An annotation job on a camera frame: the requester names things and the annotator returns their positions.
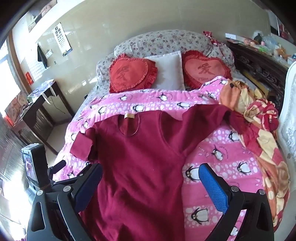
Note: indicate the wall poster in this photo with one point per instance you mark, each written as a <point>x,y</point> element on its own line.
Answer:
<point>41,16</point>

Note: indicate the white square pillow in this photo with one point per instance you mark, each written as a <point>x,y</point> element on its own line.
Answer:
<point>166,69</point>

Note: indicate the clear plastic bag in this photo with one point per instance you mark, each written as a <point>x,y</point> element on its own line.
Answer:
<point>269,41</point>

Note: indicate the red patterned cloth bundle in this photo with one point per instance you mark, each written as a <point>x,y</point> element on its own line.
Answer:
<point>211,38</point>

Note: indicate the white lace covered chair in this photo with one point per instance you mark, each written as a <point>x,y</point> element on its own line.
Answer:
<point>289,115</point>

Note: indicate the eye chart poster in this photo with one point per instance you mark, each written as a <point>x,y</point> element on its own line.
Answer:
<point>61,39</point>

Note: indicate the red wall sign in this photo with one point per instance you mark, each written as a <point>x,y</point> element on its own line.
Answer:
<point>28,77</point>

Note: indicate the dark green bottle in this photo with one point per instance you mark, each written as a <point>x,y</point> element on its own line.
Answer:
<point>257,38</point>

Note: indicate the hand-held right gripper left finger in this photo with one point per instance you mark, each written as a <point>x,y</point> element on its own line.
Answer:
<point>89,185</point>

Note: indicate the dark hanging cloth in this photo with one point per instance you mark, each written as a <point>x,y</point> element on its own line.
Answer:
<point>42,55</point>

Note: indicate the orange red floral blanket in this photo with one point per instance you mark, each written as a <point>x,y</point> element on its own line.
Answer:
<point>270,162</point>

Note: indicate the pink penguin print blanket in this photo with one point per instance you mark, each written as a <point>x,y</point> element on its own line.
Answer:
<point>203,143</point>

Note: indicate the ribbed metal panel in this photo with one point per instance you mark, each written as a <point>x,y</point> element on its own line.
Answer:
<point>11,148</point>

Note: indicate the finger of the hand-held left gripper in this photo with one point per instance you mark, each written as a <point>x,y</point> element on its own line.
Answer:
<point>56,166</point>

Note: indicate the floral rolled quilt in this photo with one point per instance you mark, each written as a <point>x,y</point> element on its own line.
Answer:
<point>161,41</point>

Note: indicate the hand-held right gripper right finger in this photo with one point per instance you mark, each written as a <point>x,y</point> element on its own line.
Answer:
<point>212,187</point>

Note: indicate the window with wooden frame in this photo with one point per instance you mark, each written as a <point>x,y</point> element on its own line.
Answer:
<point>9,81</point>

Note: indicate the red heart-shaped pillow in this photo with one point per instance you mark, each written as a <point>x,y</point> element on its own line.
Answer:
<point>203,69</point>
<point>129,73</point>

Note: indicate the dark wooden desk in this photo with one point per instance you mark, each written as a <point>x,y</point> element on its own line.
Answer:
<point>39,115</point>

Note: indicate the dark red sweater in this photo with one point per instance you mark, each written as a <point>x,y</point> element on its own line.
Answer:
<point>138,162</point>

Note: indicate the white desk cloth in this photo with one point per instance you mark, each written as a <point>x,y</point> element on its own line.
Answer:
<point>41,88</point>

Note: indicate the carved dark wooden cabinet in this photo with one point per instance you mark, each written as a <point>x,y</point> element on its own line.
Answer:
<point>261,69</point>

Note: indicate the red printed box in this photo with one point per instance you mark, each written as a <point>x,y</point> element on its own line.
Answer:
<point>16,104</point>

